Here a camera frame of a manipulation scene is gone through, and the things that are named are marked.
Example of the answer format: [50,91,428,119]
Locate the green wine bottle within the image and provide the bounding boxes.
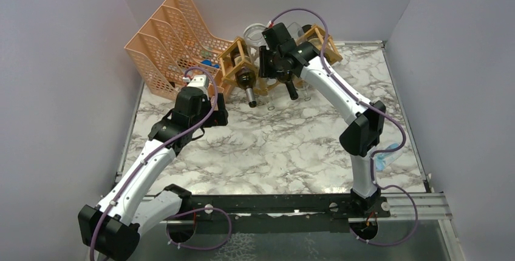
[231,51,257,108]
[276,71,299,101]
[302,24,313,38]

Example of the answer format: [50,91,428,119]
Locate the small clear glass bottle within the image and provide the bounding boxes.
[287,22,304,40]

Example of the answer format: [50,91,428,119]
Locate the clear bottle silver cap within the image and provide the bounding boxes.
[243,23,267,49]

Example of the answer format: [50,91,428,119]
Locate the green wine bottle front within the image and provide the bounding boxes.
[231,51,257,108]

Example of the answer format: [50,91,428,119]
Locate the wooden wine rack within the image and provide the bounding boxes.
[217,24,326,95]

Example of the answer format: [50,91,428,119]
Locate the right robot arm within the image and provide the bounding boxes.
[259,22,386,217]

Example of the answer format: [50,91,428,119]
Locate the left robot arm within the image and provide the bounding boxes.
[78,86,228,260]

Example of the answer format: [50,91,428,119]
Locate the clear bottle blue label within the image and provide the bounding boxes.
[374,149,403,171]

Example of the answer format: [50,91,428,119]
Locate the blue item in organizer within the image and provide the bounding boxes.
[201,59,220,69]

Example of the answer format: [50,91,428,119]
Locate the pink plastic file organizer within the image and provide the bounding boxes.
[124,0,233,100]

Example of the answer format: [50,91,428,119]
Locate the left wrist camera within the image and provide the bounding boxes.
[182,75,210,95]

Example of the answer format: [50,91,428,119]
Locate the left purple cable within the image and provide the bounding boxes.
[89,66,219,261]

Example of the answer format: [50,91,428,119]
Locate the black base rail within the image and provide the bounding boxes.
[164,194,391,240]

